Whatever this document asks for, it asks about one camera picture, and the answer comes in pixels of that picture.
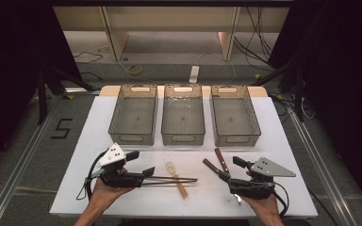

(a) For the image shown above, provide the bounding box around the person's left hand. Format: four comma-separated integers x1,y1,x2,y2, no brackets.
89,177,134,209

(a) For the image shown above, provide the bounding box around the beige wooden cabinet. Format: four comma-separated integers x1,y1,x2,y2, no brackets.
53,6,290,62

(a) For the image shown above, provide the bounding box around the hand-held gripper black cable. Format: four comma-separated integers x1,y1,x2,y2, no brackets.
271,182,290,218
75,150,107,202

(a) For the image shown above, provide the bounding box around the right hand-held gripper black cable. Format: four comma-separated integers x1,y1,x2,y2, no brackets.
271,182,290,218

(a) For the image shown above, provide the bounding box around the person's right hand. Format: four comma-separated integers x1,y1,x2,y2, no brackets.
239,190,281,218

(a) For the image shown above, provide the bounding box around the clear spoon with wooden handle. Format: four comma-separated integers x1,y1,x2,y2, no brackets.
165,161,190,200

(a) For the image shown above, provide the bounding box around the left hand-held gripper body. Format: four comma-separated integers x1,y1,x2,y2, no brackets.
89,142,145,189

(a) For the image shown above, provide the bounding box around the aluminium floor rail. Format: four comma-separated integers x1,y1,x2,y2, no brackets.
287,109,357,226
0,95,60,226

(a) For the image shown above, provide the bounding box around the knife with brown handle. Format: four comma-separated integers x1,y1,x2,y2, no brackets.
214,148,243,205

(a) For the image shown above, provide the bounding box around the bundle of black cables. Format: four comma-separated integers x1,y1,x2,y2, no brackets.
234,6,274,65

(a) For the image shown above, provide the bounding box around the white floor cable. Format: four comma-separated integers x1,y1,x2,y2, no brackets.
197,51,238,86

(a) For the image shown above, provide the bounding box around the yellow tape roll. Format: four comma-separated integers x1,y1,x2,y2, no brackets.
127,64,143,76

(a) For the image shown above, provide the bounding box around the white power strip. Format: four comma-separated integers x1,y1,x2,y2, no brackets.
189,65,200,85

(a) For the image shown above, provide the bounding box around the fork with brown handle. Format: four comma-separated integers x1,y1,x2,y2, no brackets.
202,157,225,177

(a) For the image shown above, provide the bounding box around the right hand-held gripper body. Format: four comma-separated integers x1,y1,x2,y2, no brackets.
228,156,297,201

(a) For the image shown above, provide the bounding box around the left hand-held gripper black cable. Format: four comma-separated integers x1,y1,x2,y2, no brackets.
75,150,107,202

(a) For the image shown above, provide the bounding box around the grey translucent plastic bin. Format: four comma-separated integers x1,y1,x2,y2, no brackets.
107,84,158,146
210,84,262,148
160,84,206,146

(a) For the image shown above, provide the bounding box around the thin black floor cable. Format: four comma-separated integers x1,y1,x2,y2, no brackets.
74,51,104,64

